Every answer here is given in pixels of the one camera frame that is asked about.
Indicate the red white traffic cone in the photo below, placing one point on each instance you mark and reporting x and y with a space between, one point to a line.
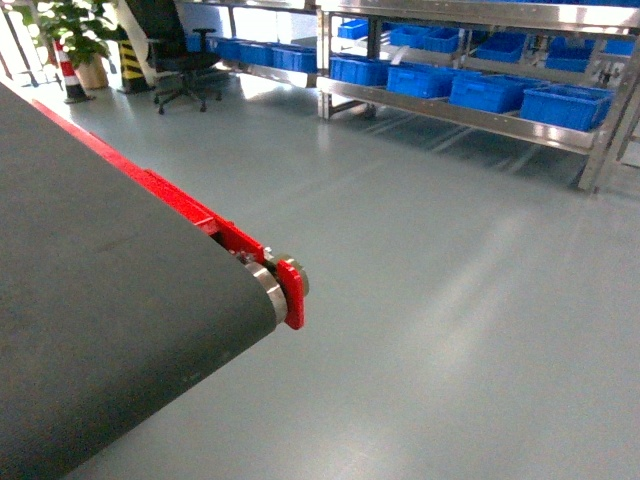
75 93

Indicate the potted green plant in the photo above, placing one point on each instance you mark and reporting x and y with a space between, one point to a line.
83 30

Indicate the red conveyor side rail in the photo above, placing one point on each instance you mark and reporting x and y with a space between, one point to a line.
223 231

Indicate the dark conveyor belt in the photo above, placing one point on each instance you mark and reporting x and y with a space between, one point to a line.
112 303

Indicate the black office chair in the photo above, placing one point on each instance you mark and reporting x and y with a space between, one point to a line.
168 51

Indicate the steel conveyor end roller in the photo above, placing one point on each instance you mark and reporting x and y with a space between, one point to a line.
270 290

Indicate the steel shelf rack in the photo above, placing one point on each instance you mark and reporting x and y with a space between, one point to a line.
561 74

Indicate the blue bin front right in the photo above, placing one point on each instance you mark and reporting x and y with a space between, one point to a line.
573 107

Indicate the blue bin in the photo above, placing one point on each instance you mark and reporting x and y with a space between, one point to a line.
359 70
493 93
573 107
425 81

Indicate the yellow black striped post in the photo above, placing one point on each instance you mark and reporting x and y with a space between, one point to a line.
133 80

